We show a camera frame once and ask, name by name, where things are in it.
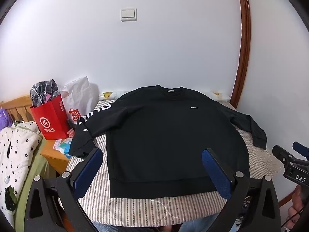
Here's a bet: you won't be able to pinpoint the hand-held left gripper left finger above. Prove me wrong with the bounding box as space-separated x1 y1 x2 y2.
24 147 104 232

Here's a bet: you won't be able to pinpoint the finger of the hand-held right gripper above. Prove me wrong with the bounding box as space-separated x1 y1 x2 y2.
272 145 294 167
292 141 309 160

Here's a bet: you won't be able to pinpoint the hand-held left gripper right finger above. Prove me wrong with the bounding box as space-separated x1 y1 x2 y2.
202 147 283 232

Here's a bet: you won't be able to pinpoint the black sweatshirt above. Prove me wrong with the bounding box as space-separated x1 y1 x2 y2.
69 84 267 198

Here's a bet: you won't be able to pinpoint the person's right hand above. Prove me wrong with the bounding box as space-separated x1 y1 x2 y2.
287 186 309 229

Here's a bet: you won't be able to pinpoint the blue packet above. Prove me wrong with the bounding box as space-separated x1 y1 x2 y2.
60 141 73 159

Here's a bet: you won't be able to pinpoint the wooden bedside table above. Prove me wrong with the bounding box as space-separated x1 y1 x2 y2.
40 137 73 175

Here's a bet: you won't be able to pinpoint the white and red leaflet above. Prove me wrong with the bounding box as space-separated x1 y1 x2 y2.
53 139 66 151

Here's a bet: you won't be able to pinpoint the red paper bag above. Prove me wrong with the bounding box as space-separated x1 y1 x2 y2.
30 94 71 141

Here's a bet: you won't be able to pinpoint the person's blue jeans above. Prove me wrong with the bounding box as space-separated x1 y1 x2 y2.
92 219 218 232

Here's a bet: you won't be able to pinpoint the striped bed cover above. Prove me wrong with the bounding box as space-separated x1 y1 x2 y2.
58 99 286 224

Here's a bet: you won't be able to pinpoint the floral quilt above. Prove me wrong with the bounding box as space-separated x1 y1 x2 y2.
0 120 48 224

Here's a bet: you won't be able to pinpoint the white plastic bag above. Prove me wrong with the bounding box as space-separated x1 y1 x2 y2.
60 76 93 129

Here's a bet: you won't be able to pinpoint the plaid cloth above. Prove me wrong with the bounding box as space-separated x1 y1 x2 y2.
29 78 61 108

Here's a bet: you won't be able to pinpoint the wooden headboard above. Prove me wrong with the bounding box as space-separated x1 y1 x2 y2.
0 94 33 129

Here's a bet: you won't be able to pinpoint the purple cloth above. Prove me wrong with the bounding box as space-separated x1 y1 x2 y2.
0 107 13 131

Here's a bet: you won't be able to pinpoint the dark wooden furniture frame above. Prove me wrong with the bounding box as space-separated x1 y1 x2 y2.
275 174 298 209

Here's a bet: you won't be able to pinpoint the black cable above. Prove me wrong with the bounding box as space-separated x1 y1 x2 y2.
284 204 306 231

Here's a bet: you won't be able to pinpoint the brown wooden door frame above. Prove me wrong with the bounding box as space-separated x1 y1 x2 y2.
229 0 251 109

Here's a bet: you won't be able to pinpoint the white light switch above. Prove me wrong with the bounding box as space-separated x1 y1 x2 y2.
120 7 138 22

